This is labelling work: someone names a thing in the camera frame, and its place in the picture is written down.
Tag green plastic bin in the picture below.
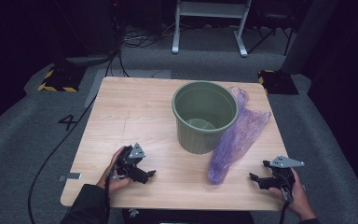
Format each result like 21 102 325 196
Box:
172 80 240 155

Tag person's black clothing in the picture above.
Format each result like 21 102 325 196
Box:
121 208 255 224

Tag right hand-held gripper cable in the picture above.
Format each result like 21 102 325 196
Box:
278 186 295 224

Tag purple plastic bag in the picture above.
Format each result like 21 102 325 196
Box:
207 86 272 186

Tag black yellow striped base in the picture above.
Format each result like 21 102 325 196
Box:
37 64 87 93
257 69 299 95

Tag white metal desk frame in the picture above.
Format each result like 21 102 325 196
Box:
172 0 253 58

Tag grey tape strip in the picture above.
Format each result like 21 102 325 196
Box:
58 172 83 182

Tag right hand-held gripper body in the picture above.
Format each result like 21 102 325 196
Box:
258 155 306 190

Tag black tripod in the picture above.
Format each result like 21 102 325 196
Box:
247 26 294 56

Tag hand-held gripper cable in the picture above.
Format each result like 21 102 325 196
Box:
103 166 120 224
278 186 295 224

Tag person's left hand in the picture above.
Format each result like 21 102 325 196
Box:
96 145 132 194

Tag person's right hand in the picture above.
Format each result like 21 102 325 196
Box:
268 167 317 222

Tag left hand-held gripper cable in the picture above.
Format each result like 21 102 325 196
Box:
103 166 120 224

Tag grey column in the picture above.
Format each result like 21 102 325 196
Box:
281 0 339 75

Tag bundle of floor cables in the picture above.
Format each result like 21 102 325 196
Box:
120 23 175 49

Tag long black floor cable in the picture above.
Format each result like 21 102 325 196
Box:
27 94 98 224

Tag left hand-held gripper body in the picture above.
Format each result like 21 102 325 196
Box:
116 143 148 184

